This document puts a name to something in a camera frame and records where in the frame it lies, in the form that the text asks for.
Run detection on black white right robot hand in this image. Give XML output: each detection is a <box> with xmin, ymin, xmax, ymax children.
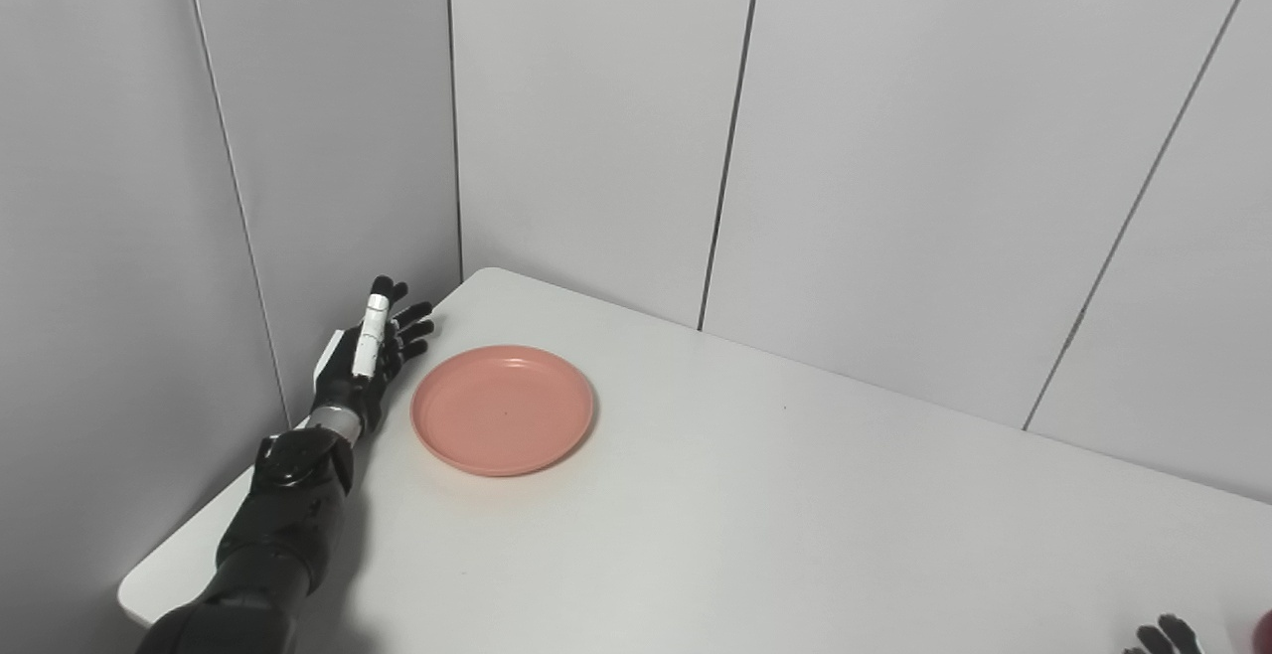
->
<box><xmin>1123</xmin><ymin>614</ymin><xmax>1205</xmax><ymax>654</ymax></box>

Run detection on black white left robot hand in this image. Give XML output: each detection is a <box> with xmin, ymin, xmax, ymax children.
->
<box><xmin>311</xmin><ymin>276</ymin><xmax>435</xmax><ymax>433</ymax></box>

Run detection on pink round plate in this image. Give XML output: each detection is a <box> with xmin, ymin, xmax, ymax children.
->
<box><xmin>410</xmin><ymin>344</ymin><xmax>596</xmax><ymax>478</ymax></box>

